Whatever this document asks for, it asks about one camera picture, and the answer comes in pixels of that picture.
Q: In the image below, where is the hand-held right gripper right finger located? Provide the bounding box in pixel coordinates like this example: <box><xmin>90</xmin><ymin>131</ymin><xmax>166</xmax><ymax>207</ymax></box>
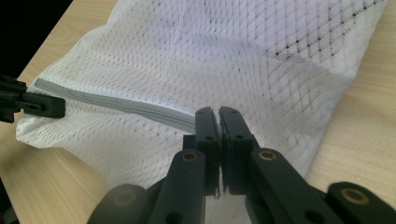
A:
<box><xmin>218</xmin><ymin>105</ymin><xmax>262</xmax><ymax>196</ymax></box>

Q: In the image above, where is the white mesh laundry bag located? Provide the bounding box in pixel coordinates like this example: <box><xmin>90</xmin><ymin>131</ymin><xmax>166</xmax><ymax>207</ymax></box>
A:
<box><xmin>15</xmin><ymin>0</ymin><xmax>390</xmax><ymax>224</ymax></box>

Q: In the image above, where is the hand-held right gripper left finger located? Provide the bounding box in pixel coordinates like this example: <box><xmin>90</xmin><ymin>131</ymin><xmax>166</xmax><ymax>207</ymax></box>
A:
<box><xmin>182</xmin><ymin>105</ymin><xmax>223</xmax><ymax>198</ymax></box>

